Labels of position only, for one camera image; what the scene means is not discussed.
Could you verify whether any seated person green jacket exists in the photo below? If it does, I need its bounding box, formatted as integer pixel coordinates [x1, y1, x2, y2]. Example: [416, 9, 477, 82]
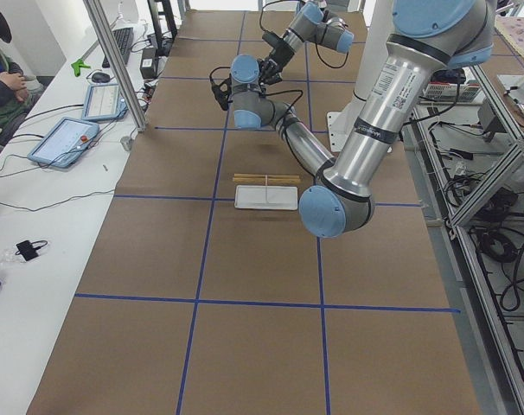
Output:
[0, 11, 41, 146]

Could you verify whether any wooden towel rack white base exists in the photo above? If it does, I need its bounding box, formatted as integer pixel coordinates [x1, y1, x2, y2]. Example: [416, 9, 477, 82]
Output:
[233, 173, 301, 211]

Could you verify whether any green plastic clamp tool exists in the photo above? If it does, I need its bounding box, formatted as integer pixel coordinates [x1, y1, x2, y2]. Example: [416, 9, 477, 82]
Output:
[71, 58, 90, 77]

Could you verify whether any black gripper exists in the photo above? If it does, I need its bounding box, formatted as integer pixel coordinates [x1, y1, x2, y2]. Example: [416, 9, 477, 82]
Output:
[259, 41, 296, 85]

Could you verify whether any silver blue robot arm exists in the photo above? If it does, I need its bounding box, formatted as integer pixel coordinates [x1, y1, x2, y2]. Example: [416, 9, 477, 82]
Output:
[259, 1, 355, 85]
[230, 1, 496, 238]

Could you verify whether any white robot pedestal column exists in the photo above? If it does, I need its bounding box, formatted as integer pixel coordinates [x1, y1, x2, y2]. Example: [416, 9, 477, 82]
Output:
[327, 0, 393, 153]

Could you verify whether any black keyboard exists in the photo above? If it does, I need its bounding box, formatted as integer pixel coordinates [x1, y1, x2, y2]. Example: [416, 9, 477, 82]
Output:
[112, 27, 134, 65]

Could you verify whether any far teach pendant tablet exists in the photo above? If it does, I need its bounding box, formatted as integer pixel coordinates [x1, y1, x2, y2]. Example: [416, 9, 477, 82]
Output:
[81, 83, 127, 122]

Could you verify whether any black computer mouse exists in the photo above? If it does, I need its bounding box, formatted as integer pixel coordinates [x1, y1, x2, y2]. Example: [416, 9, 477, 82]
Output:
[91, 72, 112, 84]

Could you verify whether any small black pouch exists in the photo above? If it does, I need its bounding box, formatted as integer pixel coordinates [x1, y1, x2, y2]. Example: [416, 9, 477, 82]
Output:
[16, 239, 48, 262]

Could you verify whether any teach pendant tablet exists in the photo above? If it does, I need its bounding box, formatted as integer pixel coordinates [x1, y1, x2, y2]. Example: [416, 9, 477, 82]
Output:
[27, 117, 99, 169]
[81, 83, 127, 122]

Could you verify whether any aluminium frame post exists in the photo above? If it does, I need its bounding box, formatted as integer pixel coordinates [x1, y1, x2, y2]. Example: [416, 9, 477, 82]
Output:
[83, 0, 146, 132]

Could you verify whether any near teach pendant tablet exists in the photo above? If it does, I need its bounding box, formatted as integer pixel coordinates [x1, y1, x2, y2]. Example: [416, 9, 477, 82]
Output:
[27, 117, 99, 169]

